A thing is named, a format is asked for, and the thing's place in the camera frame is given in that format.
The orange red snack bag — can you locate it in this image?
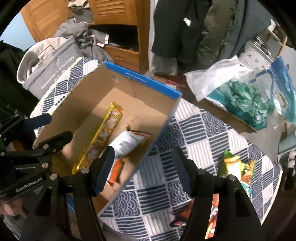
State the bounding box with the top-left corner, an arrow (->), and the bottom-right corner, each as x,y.
170,193 -> 219,240

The green chips bag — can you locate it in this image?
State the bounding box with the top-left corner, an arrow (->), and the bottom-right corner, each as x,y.
219,150 -> 257,187

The blue cardboard box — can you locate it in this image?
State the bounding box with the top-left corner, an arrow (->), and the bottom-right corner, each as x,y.
34,62 -> 182,214

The teal snack pouch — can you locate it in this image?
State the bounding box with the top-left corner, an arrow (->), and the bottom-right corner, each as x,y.
241,181 -> 252,198

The person's left hand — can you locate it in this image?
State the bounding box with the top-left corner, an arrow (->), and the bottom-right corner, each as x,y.
0,198 -> 23,216

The orange snack packet in box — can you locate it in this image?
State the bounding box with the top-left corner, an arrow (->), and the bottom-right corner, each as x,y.
107,159 -> 123,186

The yellow snack bar package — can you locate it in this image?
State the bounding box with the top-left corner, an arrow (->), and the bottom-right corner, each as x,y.
72,101 -> 123,174

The white snack packet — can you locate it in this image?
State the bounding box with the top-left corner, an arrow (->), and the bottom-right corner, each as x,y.
109,125 -> 151,161

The grey tote bag with text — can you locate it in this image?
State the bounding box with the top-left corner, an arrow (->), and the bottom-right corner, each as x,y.
16,36 -> 83,99

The blue white patterned tablecloth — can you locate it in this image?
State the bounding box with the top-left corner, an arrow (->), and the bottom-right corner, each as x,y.
32,57 -> 282,240

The teal shoe rack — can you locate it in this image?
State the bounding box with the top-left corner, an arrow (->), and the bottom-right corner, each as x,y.
276,131 -> 295,177

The pile of grey clothes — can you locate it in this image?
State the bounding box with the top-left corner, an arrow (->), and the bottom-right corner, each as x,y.
55,1 -> 114,63

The teal box with green stuffing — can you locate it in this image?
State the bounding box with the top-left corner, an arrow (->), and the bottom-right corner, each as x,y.
208,80 -> 274,131

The wooden louvered wardrobe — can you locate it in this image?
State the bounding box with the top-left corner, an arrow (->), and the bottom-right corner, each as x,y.
21,0 -> 150,74

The white plastic bag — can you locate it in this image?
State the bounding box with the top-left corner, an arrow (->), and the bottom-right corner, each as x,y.
185,56 -> 252,101

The blue clear plastic bag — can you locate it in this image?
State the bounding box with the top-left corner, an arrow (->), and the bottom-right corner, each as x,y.
249,57 -> 295,124

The white patterned canister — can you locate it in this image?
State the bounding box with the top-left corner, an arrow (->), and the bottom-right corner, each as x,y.
238,38 -> 274,70

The black hanging jacket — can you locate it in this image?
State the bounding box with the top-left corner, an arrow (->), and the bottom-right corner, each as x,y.
152,0 -> 212,64

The wooden shelf rack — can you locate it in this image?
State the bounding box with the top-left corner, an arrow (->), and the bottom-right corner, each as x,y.
265,19 -> 288,58

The olive green hanging coat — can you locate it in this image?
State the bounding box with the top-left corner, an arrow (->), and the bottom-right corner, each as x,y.
197,1 -> 238,69

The grey blue hanging coat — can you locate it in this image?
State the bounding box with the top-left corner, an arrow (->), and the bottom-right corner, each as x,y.
219,1 -> 272,60

